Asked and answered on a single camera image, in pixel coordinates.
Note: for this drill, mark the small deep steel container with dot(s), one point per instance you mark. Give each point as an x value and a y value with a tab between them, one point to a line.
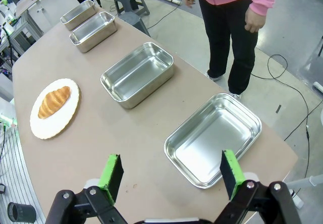
93	31

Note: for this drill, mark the black trousers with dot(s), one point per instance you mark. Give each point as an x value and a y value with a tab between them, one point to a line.
229	42

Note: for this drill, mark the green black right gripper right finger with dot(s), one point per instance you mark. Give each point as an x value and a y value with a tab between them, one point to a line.
233	173

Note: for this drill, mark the deep rectangular steel container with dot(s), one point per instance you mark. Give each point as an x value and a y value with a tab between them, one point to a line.
137	75

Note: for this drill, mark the white sneaker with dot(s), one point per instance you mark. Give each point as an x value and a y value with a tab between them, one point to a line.
236	96
214	76

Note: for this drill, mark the person's left hand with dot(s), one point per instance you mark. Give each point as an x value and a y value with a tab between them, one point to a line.
254	20

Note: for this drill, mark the golden brown croissant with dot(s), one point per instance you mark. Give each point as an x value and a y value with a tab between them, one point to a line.
54	102

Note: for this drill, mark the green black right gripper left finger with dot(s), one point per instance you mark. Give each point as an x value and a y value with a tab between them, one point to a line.
109	173

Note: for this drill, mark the small shallow steel container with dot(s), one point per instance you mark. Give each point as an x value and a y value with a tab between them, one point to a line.
78	14

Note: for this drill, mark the grey workbench with clutter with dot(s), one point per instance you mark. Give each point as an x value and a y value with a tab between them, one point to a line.
17	12

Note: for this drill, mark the white round scalloped plate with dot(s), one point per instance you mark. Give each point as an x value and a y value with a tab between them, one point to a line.
54	109

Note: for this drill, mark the large shallow steel tray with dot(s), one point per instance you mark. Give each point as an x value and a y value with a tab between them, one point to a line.
213	140

